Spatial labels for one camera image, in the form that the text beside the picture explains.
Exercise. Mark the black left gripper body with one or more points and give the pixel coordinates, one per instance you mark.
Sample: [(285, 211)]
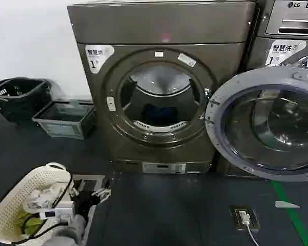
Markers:
[(85, 203)]

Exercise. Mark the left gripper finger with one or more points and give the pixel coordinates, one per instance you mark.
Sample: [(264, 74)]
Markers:
[(75, 192), (102, 194)]

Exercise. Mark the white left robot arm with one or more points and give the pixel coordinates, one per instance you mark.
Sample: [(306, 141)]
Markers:
[(64, 228)]

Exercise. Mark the white cloth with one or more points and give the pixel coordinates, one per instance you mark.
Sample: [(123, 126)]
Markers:
[(42, 198)]

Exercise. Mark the green cloth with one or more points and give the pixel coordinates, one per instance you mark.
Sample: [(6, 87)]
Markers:
[(28, 220)]

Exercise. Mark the white perforated laundry basket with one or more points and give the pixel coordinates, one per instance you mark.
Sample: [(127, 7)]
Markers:
[(18, 194)]

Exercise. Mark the grey plastic crate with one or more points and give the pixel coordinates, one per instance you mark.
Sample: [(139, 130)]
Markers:
[(66, 120)]

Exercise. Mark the dark blue garment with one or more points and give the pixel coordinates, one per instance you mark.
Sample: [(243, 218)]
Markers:
[(157, 110)]

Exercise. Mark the black plastic shopping basket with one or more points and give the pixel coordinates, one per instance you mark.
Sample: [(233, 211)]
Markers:
[(18, 94)]

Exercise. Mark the steel floor socket with plug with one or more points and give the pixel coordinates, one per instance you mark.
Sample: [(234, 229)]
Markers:
[(243, 215)]

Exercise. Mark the grey front-load dryer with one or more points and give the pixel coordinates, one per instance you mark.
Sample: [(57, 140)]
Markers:
[(154, 28)]

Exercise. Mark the round glass dryer door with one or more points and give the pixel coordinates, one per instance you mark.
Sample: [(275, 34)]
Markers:
[(261, 123)]

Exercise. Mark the white arrow floor sticker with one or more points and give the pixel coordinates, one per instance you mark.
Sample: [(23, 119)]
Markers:
[(286, 204)]

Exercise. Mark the green floor tape line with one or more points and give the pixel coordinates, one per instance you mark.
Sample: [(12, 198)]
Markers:
[(290, 212)]

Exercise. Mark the silver stacked washing machine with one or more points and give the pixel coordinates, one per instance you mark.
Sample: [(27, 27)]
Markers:
[(290, 18)]

